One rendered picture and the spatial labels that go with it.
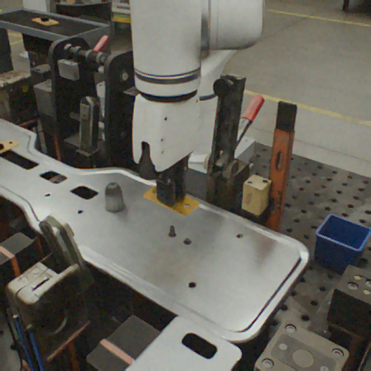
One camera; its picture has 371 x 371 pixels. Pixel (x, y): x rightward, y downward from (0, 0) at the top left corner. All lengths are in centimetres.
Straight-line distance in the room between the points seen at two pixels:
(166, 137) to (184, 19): 15
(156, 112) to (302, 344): 31
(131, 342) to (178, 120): 29
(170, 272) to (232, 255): 10
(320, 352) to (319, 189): 93
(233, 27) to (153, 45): 9
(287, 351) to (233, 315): 12
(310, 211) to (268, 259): 63
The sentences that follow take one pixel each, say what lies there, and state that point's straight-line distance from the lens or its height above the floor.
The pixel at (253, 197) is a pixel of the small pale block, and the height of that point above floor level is 105.
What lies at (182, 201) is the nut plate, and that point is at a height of 107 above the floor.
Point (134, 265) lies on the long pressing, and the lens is 67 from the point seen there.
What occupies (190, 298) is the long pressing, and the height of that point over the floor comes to 100.
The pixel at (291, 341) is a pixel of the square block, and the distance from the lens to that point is 52.
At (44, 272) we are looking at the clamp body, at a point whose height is 104.
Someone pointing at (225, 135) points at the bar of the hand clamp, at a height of 112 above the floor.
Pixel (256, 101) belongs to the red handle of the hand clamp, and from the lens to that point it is 82.
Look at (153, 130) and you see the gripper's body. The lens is 57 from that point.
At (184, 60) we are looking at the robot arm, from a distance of 54.
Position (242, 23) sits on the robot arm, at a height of 134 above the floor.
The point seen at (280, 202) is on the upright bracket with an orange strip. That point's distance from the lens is 76.
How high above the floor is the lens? 147
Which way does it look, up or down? 34 degrees down
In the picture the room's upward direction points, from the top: straight up
